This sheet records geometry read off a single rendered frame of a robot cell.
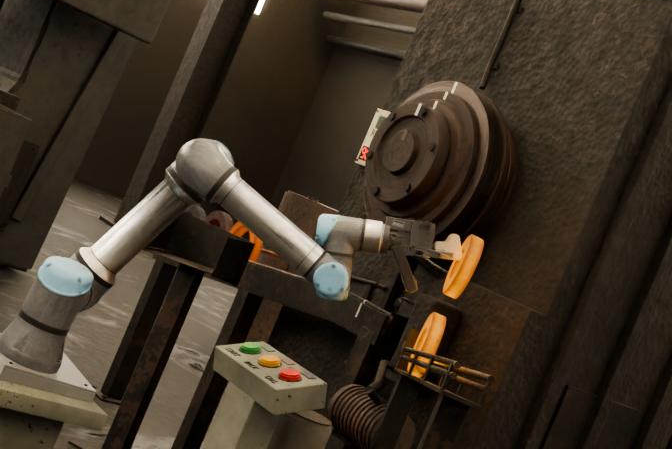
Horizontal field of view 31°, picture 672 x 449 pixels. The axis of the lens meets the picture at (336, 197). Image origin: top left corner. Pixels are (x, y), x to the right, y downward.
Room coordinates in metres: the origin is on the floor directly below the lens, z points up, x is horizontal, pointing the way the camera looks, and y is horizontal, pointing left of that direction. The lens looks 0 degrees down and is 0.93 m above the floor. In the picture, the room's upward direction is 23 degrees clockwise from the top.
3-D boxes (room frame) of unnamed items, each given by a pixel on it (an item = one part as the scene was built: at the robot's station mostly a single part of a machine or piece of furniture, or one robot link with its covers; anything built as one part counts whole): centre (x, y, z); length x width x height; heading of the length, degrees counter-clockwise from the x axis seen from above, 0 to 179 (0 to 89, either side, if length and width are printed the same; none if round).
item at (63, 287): (2.67, 0.49, 0.50); 0.13 x 0.12 x 0.14; 178
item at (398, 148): (3.16, -0.13, 1.11); 0.28 x 0.06 x 0.28; 36
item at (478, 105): (3.22, -0.20, 1.11); 0.47 x 0.06 x 0.47; 36
